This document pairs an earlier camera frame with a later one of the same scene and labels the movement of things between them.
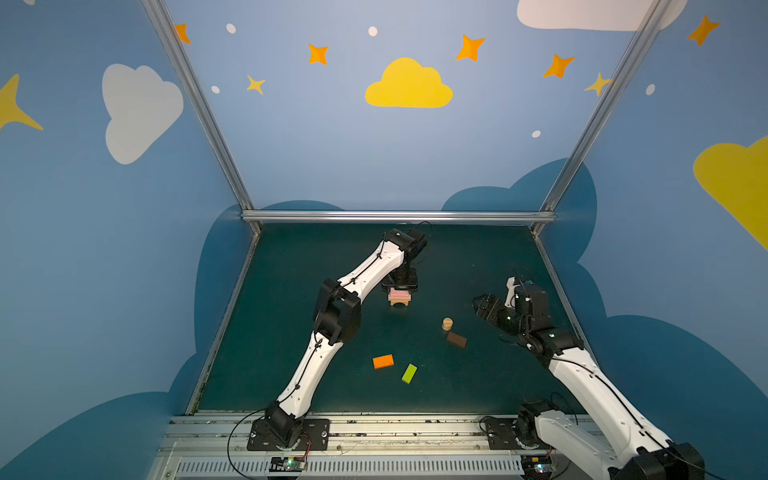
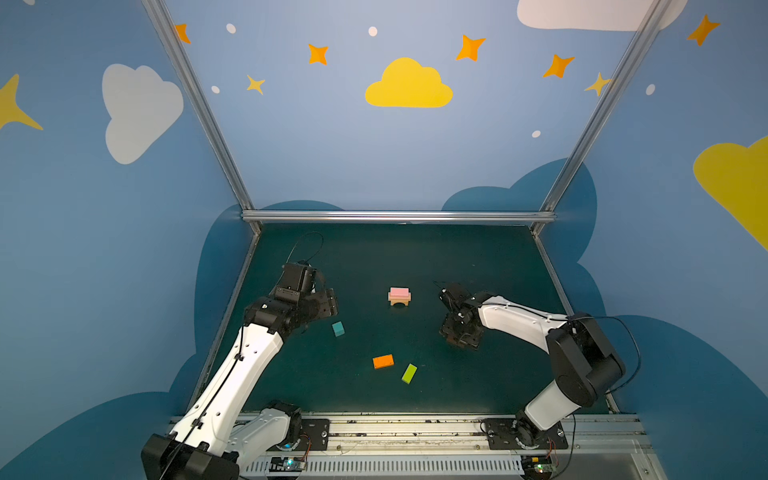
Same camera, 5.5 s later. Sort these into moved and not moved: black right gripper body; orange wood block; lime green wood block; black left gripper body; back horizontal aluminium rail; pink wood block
Moved: black right gripper body; black left gripper body
Not moved: back horizontal aluminium rail; orange wood block; lime green wood block; pink wood block
